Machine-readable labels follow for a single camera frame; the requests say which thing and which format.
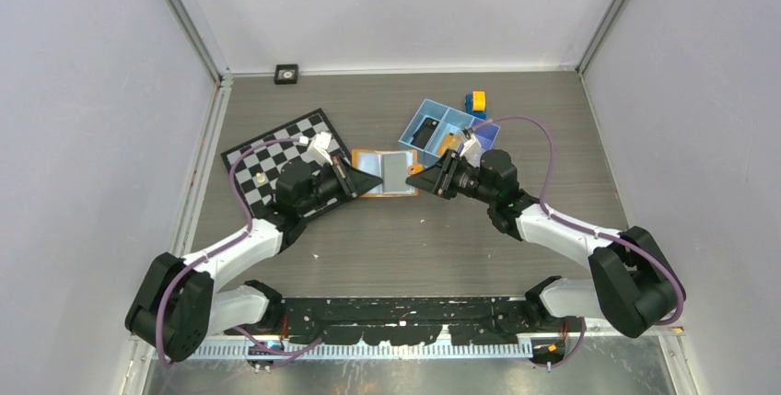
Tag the blue orange toy block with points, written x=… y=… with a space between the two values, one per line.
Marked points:
x=475 y=104

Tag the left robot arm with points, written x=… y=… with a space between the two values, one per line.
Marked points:
x=182 y=300

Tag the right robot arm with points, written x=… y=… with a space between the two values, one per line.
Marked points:
x=631 y=284

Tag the blue compartment tray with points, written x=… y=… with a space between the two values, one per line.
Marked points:
x=450 y=120

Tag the aluminium frame rail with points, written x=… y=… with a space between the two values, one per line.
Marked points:
x=180 y=347

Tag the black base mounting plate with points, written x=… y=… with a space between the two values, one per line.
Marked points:
x=408 y=321

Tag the small black square device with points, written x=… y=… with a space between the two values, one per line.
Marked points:
x=286 y=74

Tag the black item in tray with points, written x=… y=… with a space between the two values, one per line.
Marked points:
x=424 y=132

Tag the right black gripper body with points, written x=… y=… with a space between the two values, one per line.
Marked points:
x=453 y=175

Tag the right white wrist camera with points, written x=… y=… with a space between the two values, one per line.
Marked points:
x=471 y=149

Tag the black white chessboard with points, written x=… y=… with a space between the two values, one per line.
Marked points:
x=269 y=151

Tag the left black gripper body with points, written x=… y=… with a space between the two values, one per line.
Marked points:
x=342 y=173

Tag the orange item in tray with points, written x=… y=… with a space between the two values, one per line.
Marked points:
x=450 y=141

